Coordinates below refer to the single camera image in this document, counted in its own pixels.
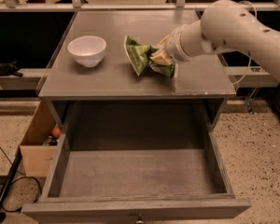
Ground green jalapeno chip bag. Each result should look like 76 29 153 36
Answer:
124 35 175 78

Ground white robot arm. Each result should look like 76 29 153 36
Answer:
150 0 280 83

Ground cardboard box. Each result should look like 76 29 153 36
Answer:
20 102 58 177

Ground grey cabinet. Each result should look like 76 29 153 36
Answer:
35 9 238 133

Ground orange ball in box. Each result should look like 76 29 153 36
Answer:
51 127 61 139

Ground black object on rail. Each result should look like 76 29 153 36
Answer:
0 61 23 77

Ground white bowl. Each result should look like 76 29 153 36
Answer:
67 35 106 67

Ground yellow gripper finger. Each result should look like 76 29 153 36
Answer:
149 50 174 65
155 35 169 49

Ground open grey top drawer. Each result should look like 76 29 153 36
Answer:
21 100 252 224

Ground metal drawer knob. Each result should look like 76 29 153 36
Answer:
135 214 145 224

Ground metal frame rail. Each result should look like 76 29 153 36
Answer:
0 3 280 12

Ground black floor cable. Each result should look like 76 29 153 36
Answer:
0 136 43 214

